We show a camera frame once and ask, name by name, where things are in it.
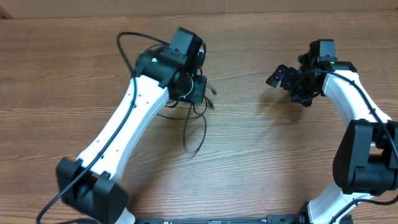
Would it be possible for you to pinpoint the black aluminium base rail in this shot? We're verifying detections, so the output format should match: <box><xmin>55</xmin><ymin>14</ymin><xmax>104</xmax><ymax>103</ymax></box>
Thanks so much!
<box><xmin>135</xmin><ymin>213</ymin><xmax>310</xmax><ymax>224</ymax></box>

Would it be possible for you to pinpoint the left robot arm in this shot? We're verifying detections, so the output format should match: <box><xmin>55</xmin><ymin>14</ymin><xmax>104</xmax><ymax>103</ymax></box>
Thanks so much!
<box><xmin>55</xmin><ymin>27</ymin><xmax>206</xmax><ymax>223</ymax></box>

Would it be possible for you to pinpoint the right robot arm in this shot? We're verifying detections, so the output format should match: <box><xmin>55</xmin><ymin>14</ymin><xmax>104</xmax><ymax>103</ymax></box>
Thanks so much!
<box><xmin>266</xmin><ymin>39</ymin><xmax>397</xmax><ymax>223</ymax></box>

